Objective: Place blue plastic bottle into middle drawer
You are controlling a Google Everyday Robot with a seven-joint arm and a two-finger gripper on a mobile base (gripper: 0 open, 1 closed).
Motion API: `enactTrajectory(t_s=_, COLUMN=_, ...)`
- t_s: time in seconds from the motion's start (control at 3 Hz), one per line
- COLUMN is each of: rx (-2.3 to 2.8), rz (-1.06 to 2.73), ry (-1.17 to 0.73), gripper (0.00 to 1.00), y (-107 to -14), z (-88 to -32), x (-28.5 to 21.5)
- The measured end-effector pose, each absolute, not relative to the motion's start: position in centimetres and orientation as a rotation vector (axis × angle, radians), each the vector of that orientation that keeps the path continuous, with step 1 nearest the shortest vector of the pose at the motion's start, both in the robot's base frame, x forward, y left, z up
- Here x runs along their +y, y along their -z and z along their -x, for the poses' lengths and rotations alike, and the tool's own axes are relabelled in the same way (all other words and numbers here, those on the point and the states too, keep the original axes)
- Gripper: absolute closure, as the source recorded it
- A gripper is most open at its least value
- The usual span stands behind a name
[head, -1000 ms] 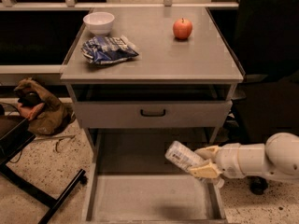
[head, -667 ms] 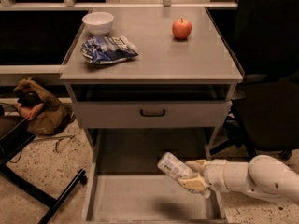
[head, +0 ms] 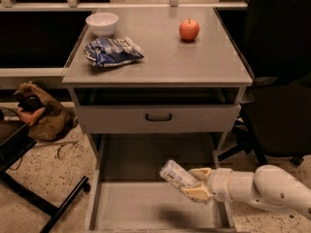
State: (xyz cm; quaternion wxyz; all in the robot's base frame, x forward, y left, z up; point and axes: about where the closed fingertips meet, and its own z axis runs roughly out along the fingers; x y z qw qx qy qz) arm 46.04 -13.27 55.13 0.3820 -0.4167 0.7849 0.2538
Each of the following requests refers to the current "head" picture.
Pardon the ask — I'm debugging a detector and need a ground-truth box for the open grey lower drawer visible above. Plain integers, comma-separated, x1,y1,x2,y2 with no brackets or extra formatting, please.
86,133,236,233

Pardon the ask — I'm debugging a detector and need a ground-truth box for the white ceramic bowl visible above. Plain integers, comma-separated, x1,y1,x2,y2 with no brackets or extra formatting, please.
86,13,119,37

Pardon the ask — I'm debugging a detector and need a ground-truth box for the black drawer handle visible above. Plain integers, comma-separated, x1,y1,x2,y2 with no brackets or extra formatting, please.
145,114,173,122

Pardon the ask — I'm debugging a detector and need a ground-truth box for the blue chip bag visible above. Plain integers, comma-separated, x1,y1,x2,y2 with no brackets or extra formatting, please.
84,37,144,68

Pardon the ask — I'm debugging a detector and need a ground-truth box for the red apple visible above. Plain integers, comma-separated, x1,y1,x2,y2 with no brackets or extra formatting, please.
179,18,200,42

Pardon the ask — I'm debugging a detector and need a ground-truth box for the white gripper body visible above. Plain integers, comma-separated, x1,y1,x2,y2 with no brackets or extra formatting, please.
207,168,232,202

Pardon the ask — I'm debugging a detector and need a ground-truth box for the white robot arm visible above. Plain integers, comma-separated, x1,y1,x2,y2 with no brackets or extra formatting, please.
181,165,311,219

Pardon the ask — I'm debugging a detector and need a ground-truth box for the black office chair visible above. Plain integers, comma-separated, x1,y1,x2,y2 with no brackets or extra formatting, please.
216,0,311,166

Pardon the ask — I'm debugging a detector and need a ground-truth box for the black stand on left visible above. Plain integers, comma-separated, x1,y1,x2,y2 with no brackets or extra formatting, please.
0,127,94,233

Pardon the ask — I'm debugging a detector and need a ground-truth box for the grey upper drawer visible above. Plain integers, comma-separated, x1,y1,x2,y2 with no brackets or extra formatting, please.
76,105,240,134

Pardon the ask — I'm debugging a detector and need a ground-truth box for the brown bag on floor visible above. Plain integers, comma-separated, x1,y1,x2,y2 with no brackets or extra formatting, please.
14,82,74,142

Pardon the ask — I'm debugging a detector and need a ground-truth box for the blue label plastic bottle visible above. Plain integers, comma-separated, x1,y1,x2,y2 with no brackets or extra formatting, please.
159,159,197,189

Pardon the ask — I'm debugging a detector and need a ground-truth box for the grey drawer cabinet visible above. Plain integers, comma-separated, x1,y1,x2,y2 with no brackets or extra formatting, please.
63,7,252,148

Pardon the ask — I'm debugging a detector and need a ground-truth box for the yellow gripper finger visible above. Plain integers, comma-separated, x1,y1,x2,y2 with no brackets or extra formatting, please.
189,168,213,182
181,182,212,204

